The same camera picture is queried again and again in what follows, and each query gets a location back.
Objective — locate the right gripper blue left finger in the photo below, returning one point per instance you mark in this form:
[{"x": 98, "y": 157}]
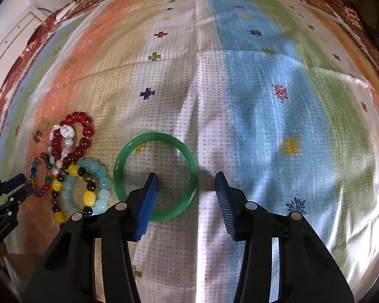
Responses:
[{"x": 143, "y": 202}]

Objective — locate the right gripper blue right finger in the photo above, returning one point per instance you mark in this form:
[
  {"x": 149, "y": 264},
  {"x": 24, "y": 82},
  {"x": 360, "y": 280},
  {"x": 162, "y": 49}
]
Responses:
[{"x": 229, "y": 202}]

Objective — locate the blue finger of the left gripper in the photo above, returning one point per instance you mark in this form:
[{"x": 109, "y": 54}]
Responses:
[
  {"x": 21, "y": 194},
  {"x": 13, "y": 183}
]

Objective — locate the green jade bangle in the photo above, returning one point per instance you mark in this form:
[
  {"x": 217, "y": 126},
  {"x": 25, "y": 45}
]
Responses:
[{"x": 119, "y": 179}]

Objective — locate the silver metal tin box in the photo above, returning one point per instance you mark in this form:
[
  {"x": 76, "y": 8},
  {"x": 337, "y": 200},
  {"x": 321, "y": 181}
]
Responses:
[{"x": 17, "y": 271}]

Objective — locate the striped colourful mat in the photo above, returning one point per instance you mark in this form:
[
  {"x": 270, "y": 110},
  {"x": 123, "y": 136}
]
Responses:
[{"x": 192, "y": 258}]

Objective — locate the white wooden headboard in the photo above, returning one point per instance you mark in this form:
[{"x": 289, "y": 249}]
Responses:
[{"x": 16, "y": 37}]

